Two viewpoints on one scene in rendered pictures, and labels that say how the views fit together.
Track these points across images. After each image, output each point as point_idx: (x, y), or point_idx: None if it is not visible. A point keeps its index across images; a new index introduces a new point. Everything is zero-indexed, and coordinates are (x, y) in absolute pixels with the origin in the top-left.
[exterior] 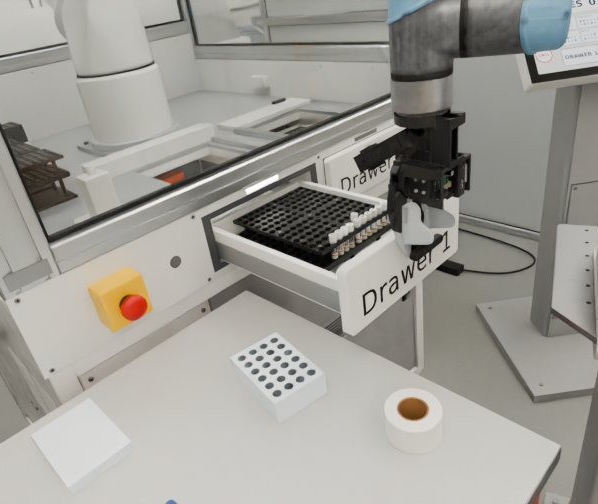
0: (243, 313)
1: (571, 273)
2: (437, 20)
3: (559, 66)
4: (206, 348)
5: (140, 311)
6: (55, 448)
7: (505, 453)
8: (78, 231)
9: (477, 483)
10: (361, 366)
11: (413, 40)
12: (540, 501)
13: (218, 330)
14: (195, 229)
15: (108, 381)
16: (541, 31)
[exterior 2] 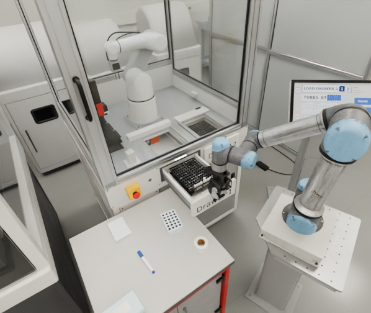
0: (167, 196)
1: (268, 207)
2: (221, 155)
3: None
4: (154, 207)
5: (138, 197)
6: (113, 229)
7: (220, 258)
8: (124, 173)
9: (210, 264)
10: (195, 224)
11: (216, 157)
12: (260, 264)
13: (159, 201)
14: (157, 171)
15: (126, 211)
16: (245, 166)
